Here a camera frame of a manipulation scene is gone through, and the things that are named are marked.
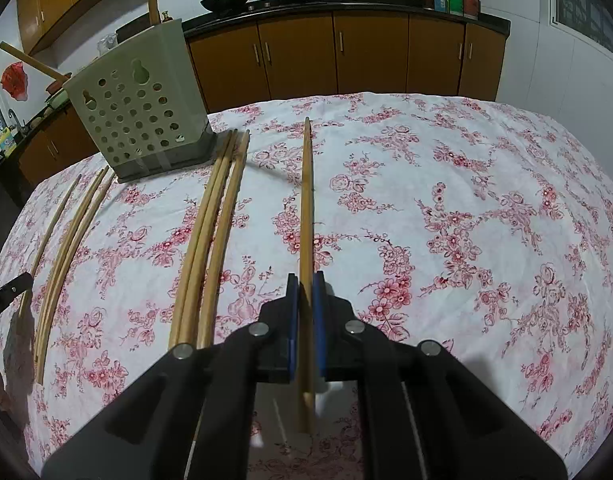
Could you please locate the brown cutting board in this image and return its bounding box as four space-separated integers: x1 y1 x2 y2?
115 21 154 45

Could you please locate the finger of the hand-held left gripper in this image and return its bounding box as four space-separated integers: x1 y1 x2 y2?
0 271 34 327

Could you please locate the black kitchen countertop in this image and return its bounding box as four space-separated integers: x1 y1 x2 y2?
115 0 511 37

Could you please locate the hanging red plastic bag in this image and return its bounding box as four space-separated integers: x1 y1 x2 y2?
0 61 28 102

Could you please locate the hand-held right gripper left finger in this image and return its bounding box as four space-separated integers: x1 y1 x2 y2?
41 273 303 480

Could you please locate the barred window with white frame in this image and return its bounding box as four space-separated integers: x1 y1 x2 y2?
545 0 613 67

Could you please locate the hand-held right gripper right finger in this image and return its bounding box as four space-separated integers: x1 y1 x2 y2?
311 269 570 480

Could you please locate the green perforated chopstick holder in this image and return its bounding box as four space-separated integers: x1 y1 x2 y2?
63 17 218 184

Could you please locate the floral pink white tablecloth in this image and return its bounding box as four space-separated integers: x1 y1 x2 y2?
0 91 613 480

